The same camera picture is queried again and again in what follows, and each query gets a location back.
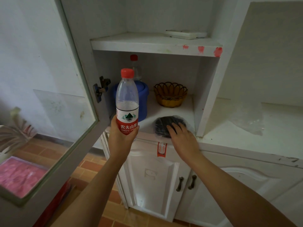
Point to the person's left hand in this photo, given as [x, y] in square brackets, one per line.
[119, 145]

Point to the blue plastic lidded container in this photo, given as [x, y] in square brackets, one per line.
[143, 96]

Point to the black item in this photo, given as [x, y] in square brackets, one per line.
[162, 127]

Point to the red label sticker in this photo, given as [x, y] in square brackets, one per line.
[162, 150]

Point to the white lower cabinet door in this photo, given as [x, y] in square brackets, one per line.
[151, 182]
[248, 177]

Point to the person's left forearm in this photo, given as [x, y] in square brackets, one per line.
[94, 193]

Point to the white flat box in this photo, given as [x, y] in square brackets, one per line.
[184, 34]

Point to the clear plastic sheet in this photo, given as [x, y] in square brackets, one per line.
[248, 118]

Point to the glass cabinet door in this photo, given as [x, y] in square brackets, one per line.
[47, 68]

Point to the person's left thumb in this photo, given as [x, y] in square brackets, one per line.
[136, 131]

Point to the dark metal door hinge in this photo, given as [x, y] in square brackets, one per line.
[101, 88]

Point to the clear water bottle red label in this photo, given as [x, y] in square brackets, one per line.
[127, 101]

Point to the red board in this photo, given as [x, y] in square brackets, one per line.
[53, 203]

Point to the clear bottle with red cap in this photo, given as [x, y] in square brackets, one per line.
[135, 66]

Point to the person's right forearm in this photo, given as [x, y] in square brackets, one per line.
[232, 193]

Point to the person's right fingers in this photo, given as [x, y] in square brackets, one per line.
[175, 128]

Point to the pink mat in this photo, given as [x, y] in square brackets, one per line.
[20, 176]

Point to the amber woven plastic basket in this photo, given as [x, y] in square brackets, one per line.
[170, 94]

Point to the white cabinet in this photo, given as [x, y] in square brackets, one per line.
[265, 68]

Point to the person's right hand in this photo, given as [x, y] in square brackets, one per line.
[184, 144]

